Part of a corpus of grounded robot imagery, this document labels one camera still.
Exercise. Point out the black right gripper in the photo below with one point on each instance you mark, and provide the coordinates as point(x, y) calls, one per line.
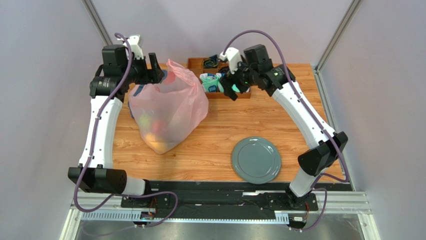
point(240, 79)

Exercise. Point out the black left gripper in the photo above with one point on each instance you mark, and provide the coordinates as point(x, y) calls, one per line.
point(153, 76)

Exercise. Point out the pink translucent plastic bag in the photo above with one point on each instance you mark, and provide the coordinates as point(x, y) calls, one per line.
point(180, 101)

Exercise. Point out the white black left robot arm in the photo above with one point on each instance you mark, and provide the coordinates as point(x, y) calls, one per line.
point(95, 172)

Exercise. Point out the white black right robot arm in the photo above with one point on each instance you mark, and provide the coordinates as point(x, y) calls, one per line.
point(325, 145)

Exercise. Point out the green fake apple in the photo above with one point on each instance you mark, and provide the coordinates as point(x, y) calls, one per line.
point(146, 121)

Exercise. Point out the red fake fruit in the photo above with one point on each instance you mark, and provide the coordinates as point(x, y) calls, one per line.
point(158, 127)

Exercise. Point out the yellow fake fruit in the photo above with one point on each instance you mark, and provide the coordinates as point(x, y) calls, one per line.
point(159, 143)

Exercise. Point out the teal white sock right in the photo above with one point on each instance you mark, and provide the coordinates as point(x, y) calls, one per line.
point(221, 88)

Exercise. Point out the teal white sock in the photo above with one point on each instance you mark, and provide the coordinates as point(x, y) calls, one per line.
point(221, 88)
point(209, 82)

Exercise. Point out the blue crumpled cloth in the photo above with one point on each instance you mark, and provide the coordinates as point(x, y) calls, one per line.
point(138, 88)

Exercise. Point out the black rolled sock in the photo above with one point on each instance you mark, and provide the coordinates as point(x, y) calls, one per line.
point(225, 71)

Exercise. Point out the teal white sock left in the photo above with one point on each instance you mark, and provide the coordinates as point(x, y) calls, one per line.
point(209, 82)

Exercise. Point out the dark rolled sock back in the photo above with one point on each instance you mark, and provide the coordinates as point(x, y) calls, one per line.
point(211, 62)

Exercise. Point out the wooden compartment tray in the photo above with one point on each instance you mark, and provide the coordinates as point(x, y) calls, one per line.
point(195, 64)

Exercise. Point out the grey round plate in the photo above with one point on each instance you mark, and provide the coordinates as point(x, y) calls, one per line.
point(256, 160)

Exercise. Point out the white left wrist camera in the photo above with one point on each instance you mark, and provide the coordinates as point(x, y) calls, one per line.
point(137, 52)

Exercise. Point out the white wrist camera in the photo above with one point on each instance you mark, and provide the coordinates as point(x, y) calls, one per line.
point(137, 52)
point(233, 57)

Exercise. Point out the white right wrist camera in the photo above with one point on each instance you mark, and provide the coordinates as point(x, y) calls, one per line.
point(233, 57)

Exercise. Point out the aluminium frame rail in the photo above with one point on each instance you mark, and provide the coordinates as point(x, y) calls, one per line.
point(345, 203)

